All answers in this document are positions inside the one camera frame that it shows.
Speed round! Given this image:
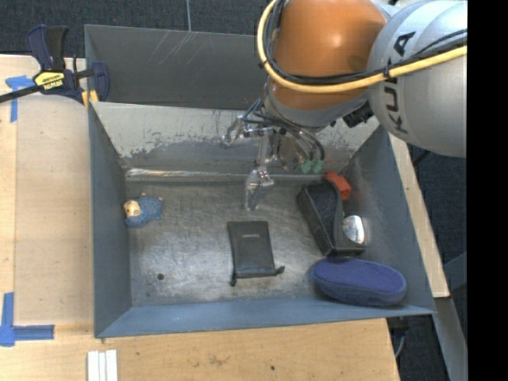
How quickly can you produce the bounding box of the grey metal bin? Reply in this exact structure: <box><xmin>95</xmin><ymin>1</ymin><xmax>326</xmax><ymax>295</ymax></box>
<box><xmin>83</xmin><ymin>24</ymin><xmax>438</xmax><ymax>339</ymax></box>

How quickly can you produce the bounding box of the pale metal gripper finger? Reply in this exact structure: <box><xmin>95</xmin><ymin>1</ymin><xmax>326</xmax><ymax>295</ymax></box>
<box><xmin>252</xmin><ymin>167</ymin><xmax>276</xmax><ymax>210</ymax></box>
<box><xmin>244</xmin><ymin>167</ymin><xmax>264</xmax><ymax>211</ymax></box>

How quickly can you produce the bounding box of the black cylinder on white bracket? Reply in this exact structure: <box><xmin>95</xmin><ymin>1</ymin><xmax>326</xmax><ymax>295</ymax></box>
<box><xmin>342</xmin><ymin>102</ymin><xmax>375</xmax><ymax>129</ymax></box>

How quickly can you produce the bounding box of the black flat case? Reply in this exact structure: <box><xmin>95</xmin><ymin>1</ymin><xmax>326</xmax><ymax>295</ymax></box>
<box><xmin>226</xmin><ymin>220</ymin><xmax>287</xmax><ymax>287</ymax></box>

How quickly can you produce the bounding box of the blue oval sponge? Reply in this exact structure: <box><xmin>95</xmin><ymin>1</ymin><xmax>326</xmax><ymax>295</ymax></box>
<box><xmin>310</xmin><ymin>256</ymin><xmax>408</xmax><ymax>308</ymax></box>

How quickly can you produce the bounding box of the orange plastic piece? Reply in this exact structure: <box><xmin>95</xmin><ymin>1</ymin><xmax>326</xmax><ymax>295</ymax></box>
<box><xmin>324</xmin><ymin>171</ymin><xmax>352</xmax><ymax>200</ymax></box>

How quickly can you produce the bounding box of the blue and cream toy animal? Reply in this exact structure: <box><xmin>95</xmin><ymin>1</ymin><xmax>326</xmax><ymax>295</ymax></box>
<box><xmin>122</xmin><ymin>194</ymin><xmax>165</xmax><ymax>229</ymax></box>

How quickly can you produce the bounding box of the black open box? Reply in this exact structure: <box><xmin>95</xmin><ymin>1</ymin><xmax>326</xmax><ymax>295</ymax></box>
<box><xmin>295</xmin><ymin>180</ymin><xmax>368</xmax><ymax>258</ymax></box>

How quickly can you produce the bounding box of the clear round plastic thing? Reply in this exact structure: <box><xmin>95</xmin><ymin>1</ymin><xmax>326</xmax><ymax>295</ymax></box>
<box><xmin>341</xmin><ymin>214</ymin><xmax>373</xmax><ymax>246</ymax></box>

